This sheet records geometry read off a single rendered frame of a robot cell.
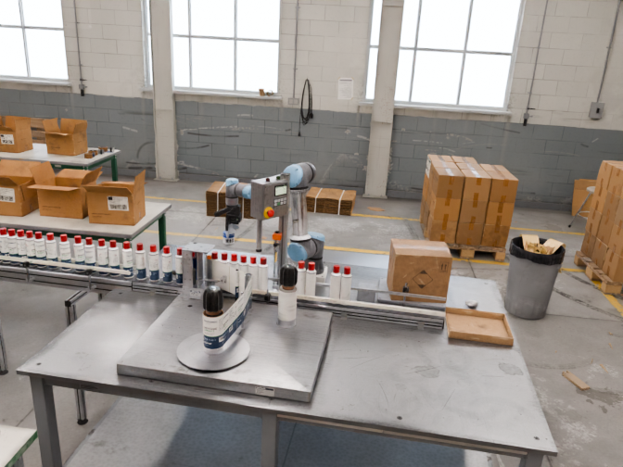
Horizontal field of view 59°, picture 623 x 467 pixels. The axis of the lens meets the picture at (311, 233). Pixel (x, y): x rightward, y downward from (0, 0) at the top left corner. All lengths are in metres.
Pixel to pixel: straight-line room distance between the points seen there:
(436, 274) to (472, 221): 3.14
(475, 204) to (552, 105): 2.72
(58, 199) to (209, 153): 4.28
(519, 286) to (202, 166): 5.28
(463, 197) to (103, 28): 5.66
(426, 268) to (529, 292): 2.10
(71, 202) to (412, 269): 2.67
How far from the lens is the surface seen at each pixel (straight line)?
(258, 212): 2.76
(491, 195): 6.03
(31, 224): 4.46
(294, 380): 2.24
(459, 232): 6.09
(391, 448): 3.02
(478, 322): 2.96
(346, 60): 7.98
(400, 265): 2.92
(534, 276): 4.87
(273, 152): 8.25
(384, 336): 2.69
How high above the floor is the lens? 2.16
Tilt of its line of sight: 20 degrees down
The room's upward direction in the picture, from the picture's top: 3 degrees clockwise
